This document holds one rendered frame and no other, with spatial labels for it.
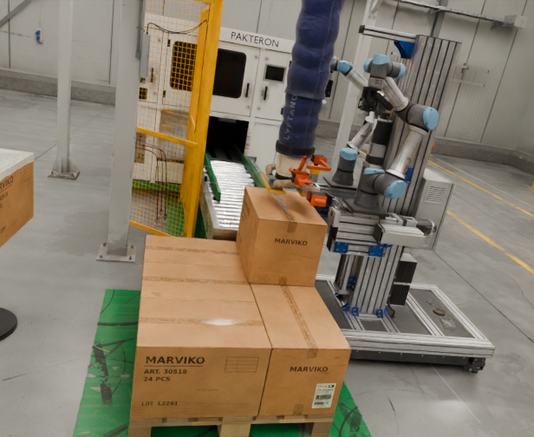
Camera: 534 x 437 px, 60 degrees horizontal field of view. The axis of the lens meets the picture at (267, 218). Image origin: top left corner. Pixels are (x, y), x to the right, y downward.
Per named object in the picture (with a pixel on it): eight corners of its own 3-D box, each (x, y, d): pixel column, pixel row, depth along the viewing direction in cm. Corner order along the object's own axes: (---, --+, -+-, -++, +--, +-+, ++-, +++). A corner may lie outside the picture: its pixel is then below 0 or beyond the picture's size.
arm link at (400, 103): (407, 108, 273) (370, 51, 241) (422, 112, 265) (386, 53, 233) (396, 124, 273) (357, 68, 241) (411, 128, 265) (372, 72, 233)
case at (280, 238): (236, 240, 320) (244, 185, 307) (291, 245, 329) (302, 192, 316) (247, 283, 265) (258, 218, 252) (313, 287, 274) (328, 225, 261)
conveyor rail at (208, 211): (192, 167, 537) (193, 151, 531) (196, 167, 539) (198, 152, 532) (210, 252, 327) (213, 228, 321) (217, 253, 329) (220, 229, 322)
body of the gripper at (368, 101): (356, 109, 234) (362, 85, 230) (373, 112, 236) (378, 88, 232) (361, 111, 227) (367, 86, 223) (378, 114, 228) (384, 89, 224)
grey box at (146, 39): (140, 75, 353) (144, 33, 343) (147, 75, 354) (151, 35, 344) (140, 77, 334) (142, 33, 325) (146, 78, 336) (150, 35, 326)
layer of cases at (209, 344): (141, 287, 318) (146, 234, 305) (279, 294, 343) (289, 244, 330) (130, 419, 209) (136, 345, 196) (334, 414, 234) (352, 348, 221)
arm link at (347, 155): (336, 168, 315) (341, 149, 310) (336, 165, 327) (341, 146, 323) (354, 172, 313) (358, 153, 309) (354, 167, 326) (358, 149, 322)
